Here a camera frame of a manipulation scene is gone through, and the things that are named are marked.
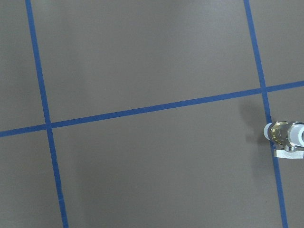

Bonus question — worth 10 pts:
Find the white brass PPR valve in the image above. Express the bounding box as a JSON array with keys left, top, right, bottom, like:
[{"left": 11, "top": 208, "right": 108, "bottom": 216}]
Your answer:
[{"left": 263, "top": 121, "right": 304, "bottom": 159}]

